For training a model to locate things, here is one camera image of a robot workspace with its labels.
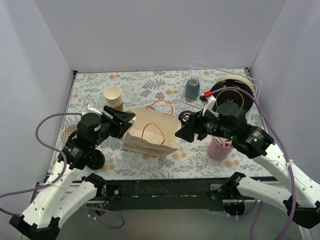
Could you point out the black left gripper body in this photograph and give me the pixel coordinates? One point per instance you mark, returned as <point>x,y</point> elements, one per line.
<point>117,122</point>

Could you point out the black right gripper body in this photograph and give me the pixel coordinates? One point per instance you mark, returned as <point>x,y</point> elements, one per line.
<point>197,127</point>

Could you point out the black plastic cup lid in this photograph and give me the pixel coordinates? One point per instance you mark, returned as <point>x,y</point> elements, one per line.
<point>184,117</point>

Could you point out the printed kraft paper bag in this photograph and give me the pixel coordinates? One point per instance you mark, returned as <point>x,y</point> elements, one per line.
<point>153,132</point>

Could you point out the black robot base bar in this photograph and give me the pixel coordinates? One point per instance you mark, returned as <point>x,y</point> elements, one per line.
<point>164,194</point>

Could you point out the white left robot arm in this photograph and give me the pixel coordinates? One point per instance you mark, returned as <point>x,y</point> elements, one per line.
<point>45,216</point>

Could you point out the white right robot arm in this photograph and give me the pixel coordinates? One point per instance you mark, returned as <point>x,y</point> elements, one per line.
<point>300,195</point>

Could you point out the floral paper table mat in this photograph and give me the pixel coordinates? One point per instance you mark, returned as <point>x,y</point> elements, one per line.
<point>139,89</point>

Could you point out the stack of brown paper cups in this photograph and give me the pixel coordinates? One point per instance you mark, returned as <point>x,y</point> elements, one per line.
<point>113,98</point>

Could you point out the dark teal ceramic cup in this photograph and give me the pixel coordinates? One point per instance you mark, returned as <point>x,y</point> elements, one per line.
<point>192,89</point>

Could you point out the pink straw holder cup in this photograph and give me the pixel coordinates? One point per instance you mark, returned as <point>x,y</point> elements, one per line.
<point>217,152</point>

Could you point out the patterned ceramic bowl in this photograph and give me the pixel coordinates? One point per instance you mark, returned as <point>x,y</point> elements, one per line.
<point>67,132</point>

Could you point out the stack of black cup lids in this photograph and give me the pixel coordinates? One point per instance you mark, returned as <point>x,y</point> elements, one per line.
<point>96,160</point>

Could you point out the cream ceramic plate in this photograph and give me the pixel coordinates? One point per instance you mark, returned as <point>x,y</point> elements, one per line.
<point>242,79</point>

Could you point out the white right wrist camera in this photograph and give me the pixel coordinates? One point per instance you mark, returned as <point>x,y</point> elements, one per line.
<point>208,101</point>

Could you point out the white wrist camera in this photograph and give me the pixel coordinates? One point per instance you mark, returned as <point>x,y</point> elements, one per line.
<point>208,101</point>
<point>91,108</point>

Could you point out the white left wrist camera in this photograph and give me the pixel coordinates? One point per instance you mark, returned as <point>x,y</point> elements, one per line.
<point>91,108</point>

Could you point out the white wire dish rack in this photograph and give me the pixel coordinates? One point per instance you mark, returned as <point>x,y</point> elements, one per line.
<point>231,90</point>

